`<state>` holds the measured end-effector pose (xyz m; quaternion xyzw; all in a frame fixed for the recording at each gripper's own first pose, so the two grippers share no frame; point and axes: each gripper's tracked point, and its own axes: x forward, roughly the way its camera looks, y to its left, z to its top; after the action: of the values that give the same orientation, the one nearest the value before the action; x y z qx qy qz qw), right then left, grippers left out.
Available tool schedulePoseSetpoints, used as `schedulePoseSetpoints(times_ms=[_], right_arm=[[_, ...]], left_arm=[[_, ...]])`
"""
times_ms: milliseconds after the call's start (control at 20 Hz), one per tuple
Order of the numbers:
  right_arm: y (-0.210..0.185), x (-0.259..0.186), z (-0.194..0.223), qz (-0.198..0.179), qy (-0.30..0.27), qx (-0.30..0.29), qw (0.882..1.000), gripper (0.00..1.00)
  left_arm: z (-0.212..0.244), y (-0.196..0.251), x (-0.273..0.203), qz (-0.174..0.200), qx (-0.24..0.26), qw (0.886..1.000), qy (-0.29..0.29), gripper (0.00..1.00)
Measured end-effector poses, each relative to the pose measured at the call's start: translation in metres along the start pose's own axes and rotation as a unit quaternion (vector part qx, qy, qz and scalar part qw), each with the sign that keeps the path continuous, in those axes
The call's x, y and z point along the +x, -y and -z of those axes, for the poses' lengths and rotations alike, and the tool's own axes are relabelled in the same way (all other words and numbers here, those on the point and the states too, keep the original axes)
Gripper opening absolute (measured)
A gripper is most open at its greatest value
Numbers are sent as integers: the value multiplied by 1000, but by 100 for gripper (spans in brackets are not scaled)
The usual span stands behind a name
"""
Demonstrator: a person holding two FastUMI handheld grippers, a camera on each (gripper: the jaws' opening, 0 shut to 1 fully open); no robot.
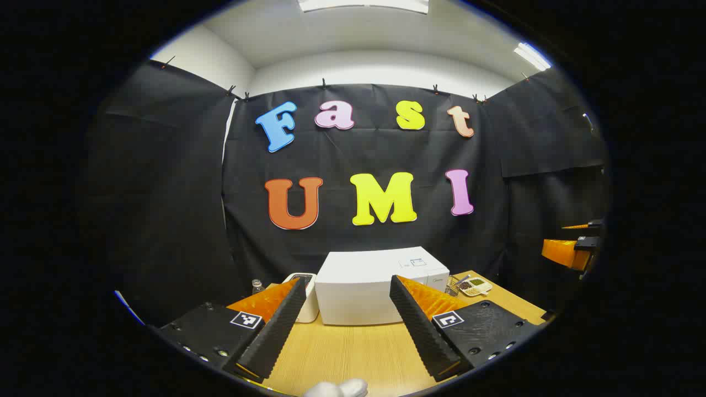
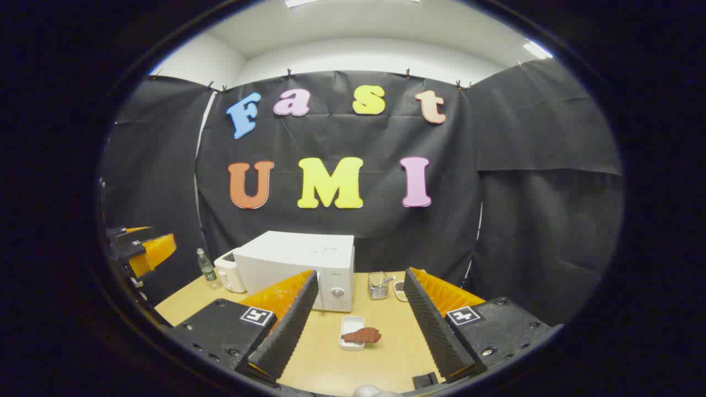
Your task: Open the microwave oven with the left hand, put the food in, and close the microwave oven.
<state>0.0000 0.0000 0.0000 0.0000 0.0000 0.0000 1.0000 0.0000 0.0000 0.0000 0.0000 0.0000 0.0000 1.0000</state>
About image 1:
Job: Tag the white toaster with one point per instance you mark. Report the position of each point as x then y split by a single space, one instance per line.
311 303

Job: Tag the long ceiling light panel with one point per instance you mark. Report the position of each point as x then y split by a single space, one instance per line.
364 4

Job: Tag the clear plastic water bottle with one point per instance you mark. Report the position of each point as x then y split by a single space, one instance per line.
257 288

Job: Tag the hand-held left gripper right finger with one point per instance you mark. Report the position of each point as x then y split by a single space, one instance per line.
419 331

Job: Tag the black backdrop cloth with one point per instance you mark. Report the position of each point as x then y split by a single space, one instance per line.
358 149

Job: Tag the small ceiling light panel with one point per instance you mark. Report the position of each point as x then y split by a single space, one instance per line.
532 56

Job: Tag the white divided spice dish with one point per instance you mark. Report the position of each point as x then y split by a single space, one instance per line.
475 286

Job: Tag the white microwave oven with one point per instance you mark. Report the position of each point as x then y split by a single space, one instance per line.
358 281

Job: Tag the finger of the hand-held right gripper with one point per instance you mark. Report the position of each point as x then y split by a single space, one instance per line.
560 251
579 225

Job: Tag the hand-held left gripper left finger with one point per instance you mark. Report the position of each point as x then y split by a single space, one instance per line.
276 331

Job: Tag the metal spoon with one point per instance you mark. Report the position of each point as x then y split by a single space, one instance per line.
463 279

